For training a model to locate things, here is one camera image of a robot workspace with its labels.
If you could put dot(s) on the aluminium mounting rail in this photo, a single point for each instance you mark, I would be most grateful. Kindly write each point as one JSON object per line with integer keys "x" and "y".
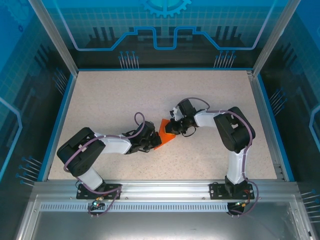
{"x": 162, "y": 187}

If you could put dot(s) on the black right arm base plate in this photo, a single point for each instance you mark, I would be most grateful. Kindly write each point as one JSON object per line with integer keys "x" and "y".
{"x": 216, "y": 191}

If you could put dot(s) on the aluminium side rail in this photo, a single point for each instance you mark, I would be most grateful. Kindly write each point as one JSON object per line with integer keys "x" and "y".
{"x": 259, "y": 100}

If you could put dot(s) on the aluminium frame post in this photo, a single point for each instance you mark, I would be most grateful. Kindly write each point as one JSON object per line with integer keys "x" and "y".
{"x": 272, "y": 42}
{"x": 58, "y": 42}

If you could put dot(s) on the blue table edge strip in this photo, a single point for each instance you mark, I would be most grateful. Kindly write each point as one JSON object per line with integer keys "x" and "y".
{"x": 58, "y": 125}
{"x": 162, "y": 69}
{"x": 274, "y": 125}

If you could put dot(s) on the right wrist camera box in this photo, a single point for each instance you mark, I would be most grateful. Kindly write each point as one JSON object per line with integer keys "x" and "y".
{"x": 176, "y": 113}

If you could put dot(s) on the metal tray sheet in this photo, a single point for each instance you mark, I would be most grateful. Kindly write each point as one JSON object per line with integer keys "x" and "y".
{"x": 162, "y": 227}

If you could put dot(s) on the orange paper sheet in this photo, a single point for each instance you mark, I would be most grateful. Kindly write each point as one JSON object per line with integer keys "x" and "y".
{"x": 166, "y": 140}

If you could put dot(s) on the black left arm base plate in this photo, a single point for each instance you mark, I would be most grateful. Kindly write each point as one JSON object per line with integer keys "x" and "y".
{"x": 82, "y": 192}

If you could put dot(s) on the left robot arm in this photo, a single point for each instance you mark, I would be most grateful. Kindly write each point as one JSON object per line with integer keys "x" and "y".
{"x": 115, "y": 147}

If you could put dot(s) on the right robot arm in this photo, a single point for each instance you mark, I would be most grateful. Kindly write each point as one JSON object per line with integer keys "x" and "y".
{"x": 232, "y": 140}

